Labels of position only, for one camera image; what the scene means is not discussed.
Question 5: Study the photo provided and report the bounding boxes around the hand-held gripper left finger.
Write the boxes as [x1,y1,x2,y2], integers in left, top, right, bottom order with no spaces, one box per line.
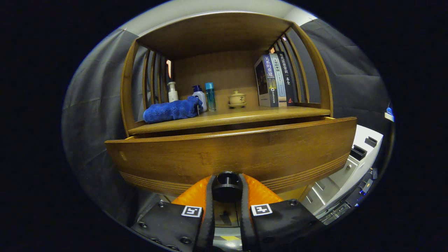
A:
[131,174,217,252]

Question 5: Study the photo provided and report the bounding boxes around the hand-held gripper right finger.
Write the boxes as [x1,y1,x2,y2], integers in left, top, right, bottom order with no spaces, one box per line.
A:
[238,173,324,252]

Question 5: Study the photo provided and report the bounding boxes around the wooden drawer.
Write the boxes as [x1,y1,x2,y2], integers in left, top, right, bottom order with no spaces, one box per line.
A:
[104,117,358,203]

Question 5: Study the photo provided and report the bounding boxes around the wooden cabinet door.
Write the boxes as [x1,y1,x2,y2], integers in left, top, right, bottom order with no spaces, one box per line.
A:
[214,202,239,227]

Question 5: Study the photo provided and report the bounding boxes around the wooden countertop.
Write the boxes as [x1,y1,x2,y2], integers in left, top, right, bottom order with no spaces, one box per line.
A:
[128,106,331,136]

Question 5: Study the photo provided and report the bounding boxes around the white drawer unit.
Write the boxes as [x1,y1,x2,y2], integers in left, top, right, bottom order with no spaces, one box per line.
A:
[301,124,384,216]

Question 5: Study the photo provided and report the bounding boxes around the wooden cabinet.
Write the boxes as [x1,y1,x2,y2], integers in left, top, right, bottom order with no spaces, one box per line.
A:
[120,12,334,228]

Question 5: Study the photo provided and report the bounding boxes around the blue towel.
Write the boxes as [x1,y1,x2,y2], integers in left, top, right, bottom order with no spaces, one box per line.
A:
[143,96,203,124]

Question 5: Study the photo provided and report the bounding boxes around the teal transparent bottle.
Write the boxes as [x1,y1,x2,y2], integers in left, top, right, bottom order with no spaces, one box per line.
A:
[205,82,217,112]

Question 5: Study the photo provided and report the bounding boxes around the beige lidded teacup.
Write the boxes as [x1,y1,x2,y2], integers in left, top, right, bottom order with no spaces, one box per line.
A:
[227,90,247,109]

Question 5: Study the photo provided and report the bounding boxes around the white bottle blue cap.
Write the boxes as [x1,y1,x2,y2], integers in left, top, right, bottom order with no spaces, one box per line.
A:
[192,85,208,113]

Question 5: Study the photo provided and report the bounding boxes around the white pump bottle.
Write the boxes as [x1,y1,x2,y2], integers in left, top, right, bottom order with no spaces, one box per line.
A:
[167,82,179,103]

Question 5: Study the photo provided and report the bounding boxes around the book with blue spine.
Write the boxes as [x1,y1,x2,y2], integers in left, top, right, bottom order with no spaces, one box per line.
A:
[254,54,279,107]

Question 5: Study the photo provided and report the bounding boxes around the book with pale spine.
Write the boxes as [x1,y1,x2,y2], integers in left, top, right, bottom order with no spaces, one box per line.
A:
[269,52,287,107]

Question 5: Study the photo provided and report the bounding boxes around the book with black spine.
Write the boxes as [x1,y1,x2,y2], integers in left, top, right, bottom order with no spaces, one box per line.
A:
[276,51,296,106]

